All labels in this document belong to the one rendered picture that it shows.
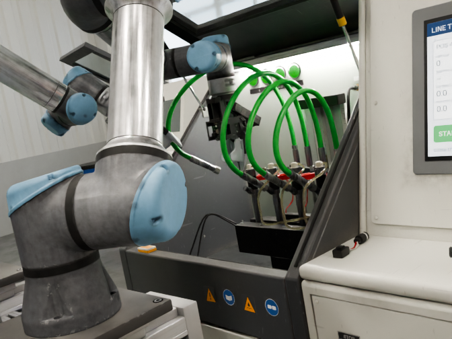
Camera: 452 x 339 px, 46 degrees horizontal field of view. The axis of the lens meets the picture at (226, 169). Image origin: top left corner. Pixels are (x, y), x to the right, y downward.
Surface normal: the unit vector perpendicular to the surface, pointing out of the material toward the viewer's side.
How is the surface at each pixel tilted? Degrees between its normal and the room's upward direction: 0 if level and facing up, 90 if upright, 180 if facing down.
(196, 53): 90
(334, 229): 90
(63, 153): 90
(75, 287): 72
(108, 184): 59
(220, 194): 90
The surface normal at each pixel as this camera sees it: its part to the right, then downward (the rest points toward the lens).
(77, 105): 0.54, 0.02
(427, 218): -0.74, -0.03
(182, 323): 0.71, -0.04
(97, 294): 0.69, -0.35
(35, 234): -0.19, 0.19
